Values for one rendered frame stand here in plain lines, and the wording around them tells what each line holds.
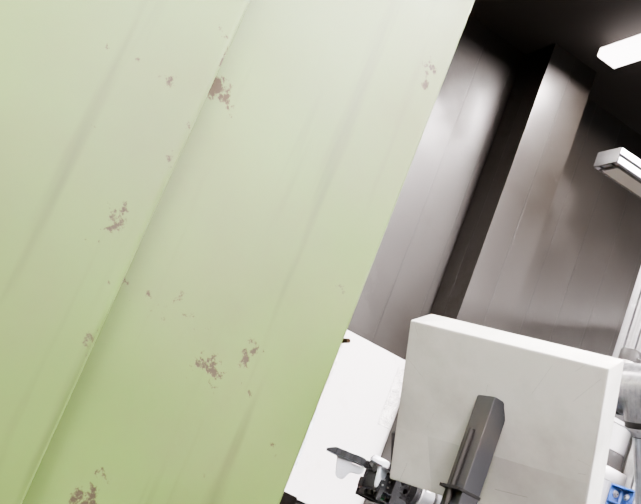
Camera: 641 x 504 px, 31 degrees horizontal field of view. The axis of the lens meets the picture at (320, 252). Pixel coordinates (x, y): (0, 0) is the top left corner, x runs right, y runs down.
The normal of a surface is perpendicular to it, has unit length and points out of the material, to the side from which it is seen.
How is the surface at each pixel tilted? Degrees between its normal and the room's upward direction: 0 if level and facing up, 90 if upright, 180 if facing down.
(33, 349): 90
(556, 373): 120
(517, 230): 90
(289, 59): 90
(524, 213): 90
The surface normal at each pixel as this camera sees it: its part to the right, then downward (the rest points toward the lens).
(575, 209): 0.48, -0.08
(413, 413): -0.51, 0.09
